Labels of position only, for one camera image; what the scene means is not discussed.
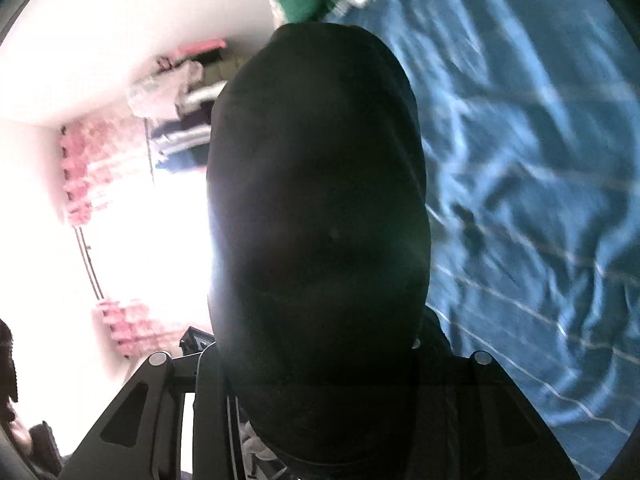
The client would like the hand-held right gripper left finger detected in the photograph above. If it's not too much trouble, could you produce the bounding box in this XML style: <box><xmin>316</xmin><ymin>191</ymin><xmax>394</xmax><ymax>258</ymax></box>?
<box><xmin>59</xmin><ymin>345</ymin><xmax>236</xmax><ymax>480</ymax></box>

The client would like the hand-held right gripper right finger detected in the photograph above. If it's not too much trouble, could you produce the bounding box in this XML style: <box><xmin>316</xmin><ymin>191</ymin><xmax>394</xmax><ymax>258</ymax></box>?
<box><xmin>410</xmin><ymin>350</ymin><xmax>583</xmax><ymax>480</ymax></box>

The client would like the black leather jacket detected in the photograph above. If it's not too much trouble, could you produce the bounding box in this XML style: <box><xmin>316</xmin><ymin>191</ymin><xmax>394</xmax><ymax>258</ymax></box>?
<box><xmin>206</xmin><ymin>22</ymin><xmax>451</xmax><ymax>480</ymax></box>

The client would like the clothes rack with clothes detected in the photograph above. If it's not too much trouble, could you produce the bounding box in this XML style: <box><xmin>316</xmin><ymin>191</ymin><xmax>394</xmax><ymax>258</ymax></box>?
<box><xmin>127</xmin><ymin>37</ymin><xmax>241</xmax><ymax>171</ymax></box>

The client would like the pink curtain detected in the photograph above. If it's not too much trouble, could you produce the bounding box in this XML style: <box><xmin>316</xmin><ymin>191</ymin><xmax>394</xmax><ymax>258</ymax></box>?
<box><xmin>60</xmin><ymin>120</ymin><xmax>151</xmax><ymax>361</ymax></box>

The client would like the blue striped bed sheet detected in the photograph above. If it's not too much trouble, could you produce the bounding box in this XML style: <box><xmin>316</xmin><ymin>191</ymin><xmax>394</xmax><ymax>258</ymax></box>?
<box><xmin>325</xmin><ymin>0</ymin><xmax>640</xmax><ymax>480</ymax></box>

